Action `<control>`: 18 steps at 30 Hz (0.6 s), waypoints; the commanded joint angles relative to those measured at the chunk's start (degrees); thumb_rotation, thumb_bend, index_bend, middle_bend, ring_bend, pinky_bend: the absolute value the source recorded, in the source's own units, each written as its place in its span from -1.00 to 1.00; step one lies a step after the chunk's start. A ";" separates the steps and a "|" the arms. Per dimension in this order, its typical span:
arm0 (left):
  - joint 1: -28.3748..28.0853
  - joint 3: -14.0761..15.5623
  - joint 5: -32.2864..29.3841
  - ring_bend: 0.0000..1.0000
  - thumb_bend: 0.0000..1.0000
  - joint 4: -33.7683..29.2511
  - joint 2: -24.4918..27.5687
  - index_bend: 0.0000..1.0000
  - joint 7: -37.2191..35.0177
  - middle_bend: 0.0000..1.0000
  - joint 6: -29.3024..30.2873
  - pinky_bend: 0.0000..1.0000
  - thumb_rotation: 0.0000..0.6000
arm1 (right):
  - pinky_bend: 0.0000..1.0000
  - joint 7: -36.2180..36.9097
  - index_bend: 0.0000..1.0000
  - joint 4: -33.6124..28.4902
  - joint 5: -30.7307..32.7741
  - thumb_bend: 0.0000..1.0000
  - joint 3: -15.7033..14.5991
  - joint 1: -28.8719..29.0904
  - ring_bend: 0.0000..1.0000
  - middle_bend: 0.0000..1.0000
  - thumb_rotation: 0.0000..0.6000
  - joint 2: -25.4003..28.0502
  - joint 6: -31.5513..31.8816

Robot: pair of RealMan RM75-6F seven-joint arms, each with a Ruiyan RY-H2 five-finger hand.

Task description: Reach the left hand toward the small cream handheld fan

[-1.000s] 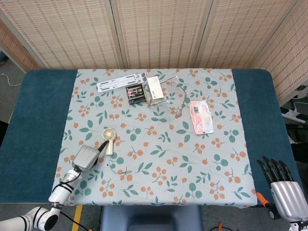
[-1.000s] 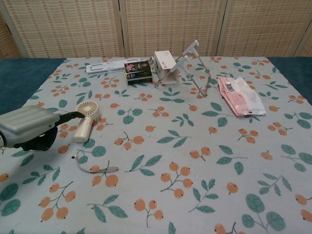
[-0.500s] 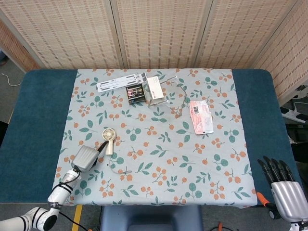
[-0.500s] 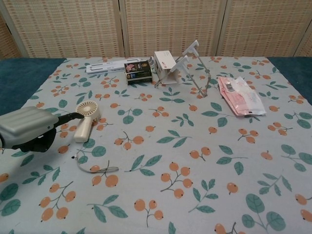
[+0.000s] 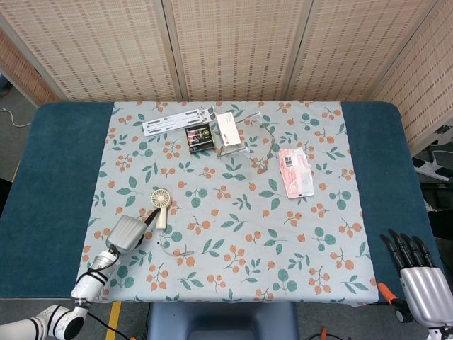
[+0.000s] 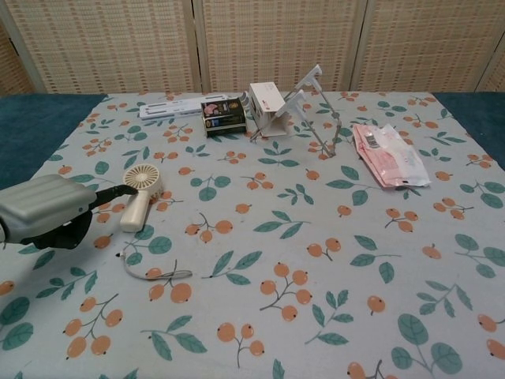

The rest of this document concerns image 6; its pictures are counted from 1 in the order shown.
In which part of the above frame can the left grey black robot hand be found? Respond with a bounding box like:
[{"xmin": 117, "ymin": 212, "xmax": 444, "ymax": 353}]
[{"xmin": 0, "ymin": 174, "xmax": 139, "ymax": 250}]

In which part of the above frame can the small white handheld fan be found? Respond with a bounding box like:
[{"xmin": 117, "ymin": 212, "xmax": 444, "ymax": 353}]
[{"xmin": 119, "ymin": 163, "xmax": 161, "ymax": 233}]

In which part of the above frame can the black printed small box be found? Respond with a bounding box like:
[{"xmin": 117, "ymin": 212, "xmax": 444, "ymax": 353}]
[{"xmin": 200, "ymin": 99, "xmax": 249, "ymax": 137}]

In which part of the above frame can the floral fruit print tablecloth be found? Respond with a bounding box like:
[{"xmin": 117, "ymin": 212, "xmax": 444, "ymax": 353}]
[{"xmin": 0, "ymin": 91, "xmax": 505, "ymax": 379}]

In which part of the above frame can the white open cardboard box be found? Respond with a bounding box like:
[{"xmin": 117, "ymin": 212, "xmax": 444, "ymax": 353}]
[{"xmin": 247, "ymin": 81, "xmax": 294, "ymax": 138}]

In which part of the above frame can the woven folding screen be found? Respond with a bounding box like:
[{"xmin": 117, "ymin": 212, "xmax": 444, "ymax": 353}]
[{"xmin": 0, "ymin": 0, "xmax": 505, "ymax": 96}]

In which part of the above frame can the white folding metal stand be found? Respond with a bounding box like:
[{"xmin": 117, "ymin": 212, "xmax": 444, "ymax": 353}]
[{"xmin": 249, "ymin": 64, "xmax": 342, "ymax": 159}]

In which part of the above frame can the pink white plastic package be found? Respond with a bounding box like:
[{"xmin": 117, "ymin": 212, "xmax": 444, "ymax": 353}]
[{"xmin": 352, "ymin": 123, "xmax": 432, "ymax": 191}]

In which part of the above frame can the grey wrist strap lanyard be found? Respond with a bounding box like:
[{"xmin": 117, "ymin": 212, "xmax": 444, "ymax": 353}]
[{"xmin": 114, "ymin": 252, "xmax": 193, "ymax": 282}]

